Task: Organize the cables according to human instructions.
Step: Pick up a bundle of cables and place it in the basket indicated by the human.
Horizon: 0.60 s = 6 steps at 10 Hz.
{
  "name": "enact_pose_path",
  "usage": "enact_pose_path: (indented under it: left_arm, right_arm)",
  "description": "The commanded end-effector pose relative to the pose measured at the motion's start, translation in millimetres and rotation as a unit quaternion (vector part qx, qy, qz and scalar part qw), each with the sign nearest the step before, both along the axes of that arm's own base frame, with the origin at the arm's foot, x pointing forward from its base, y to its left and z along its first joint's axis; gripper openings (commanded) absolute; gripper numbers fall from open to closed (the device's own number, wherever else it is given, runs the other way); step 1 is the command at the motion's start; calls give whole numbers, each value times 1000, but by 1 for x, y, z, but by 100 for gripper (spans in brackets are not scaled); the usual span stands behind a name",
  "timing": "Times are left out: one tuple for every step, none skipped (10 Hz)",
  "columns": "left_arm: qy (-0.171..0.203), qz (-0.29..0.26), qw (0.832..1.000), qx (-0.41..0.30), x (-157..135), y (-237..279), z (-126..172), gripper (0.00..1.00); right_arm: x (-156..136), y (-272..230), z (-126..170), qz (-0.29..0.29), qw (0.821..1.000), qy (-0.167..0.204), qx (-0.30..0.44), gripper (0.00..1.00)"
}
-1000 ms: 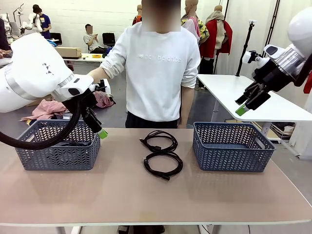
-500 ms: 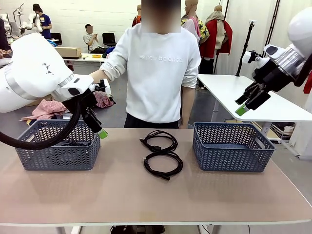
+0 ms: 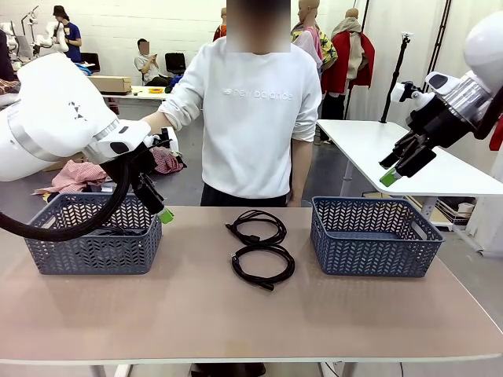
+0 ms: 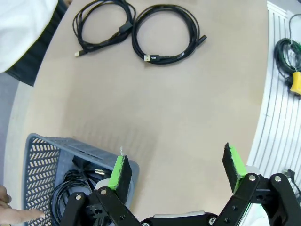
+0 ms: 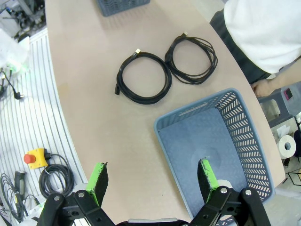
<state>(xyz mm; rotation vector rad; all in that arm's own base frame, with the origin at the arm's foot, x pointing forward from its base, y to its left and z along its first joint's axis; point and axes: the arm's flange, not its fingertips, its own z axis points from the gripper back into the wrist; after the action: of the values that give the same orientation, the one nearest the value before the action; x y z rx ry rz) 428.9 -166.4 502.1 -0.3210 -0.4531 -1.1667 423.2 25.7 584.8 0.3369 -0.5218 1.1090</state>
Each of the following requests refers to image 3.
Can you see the black office chair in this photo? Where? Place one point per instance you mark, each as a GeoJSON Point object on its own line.
{"type": "Point", "coordinates": [89, 59]}
{"type": "Point", "coordinates": [175, 63]}

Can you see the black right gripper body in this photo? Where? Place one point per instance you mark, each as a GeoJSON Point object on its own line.
{"type": "Point", "coordinates": [436, 123]}

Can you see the black camera tripod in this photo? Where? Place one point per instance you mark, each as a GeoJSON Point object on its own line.
{"type": "Point", "coordinates": [397, 74]}

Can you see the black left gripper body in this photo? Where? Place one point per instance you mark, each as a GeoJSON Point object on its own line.
{"type": "Point", "coordinates": [114, 169]}

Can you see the blue plastic lattice basket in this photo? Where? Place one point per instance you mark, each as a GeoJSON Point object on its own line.
{"type": "Point", "coordinates": [365, 259]}
{"type": "Point", "coordinates": [98, 255]}

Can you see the white background table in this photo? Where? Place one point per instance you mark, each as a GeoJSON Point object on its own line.
{"type": "Point", "coordinates": [137, 95]}

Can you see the yellow tape roll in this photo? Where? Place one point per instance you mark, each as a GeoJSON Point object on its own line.
{"type": "Point", "coordinates": [150, 90]}

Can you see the person in blue shirt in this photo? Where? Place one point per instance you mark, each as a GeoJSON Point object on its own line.
{"type": "Point", "coordinates": [72, 37]}

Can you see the person's right forearm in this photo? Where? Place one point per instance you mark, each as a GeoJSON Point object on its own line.
{"type": "Point", "coordinates": [173, 114]}

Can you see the seated person in grey shirt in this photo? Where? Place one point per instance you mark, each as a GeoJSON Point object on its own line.
{"type": "Point", "coordinates": [145, 64]}

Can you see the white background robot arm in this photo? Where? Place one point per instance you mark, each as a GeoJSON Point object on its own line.
{"type": "Point", "coordinates": [59, 39]}

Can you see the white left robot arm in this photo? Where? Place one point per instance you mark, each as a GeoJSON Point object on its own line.
{"type": "Point", "coordinates": [51, 110]}

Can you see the small red checked cloth pile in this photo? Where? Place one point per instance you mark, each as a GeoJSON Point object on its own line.
{"type": "Point", "coordinates": [167, 163]}

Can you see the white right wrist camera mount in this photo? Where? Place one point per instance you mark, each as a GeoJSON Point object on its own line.
{"type": "Point", "coordinates": [420, 98]}

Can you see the person's left forearm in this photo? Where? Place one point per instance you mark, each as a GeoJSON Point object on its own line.
{"type": "Point", "coordinates": [300, 165]}

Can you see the mannequin with colourful shirt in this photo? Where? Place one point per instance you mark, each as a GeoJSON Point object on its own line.
{"type": "Point", "coordinates": [310, 43]}

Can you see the mannequin with red cape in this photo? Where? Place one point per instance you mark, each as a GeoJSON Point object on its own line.
{"type": "Point", "coordinates": [353, 66]}

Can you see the mannequin with orange top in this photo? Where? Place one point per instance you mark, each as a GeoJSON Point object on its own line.
{"type": "Point", "coordinates": [222, 31]}

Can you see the large red checked cloth pile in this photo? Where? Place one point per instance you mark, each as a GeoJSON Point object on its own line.
{"type": "Point", "coordinates": [74, 174]}

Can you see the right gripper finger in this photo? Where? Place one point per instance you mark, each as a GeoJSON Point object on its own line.
{"type": "Point", "coordinates": [400, 150]}
{"type": "Point", "coordinates": [416, 161]}

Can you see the person's left hand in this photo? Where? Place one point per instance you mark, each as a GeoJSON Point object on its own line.
{"type": "Point", "coordinates": [294, 196]}

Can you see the person in white sweater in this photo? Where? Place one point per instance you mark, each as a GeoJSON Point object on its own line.
{"type": "Point", "coordinates": [251, 137]}

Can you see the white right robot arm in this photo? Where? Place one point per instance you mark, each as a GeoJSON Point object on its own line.
{"type": "Point", "coordinates": [483, 43]}

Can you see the white height-adjustable side table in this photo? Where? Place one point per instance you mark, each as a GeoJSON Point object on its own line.
{"type": "Point", "coordinates": [373, 145]}

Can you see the long cardboard box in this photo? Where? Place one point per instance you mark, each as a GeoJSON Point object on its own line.
{"type": "Point", "coordinates": [112, 84]}

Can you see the black slanted pole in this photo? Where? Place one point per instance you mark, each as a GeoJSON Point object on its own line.
{"type": "Point", "coordinates": [440, 35]}

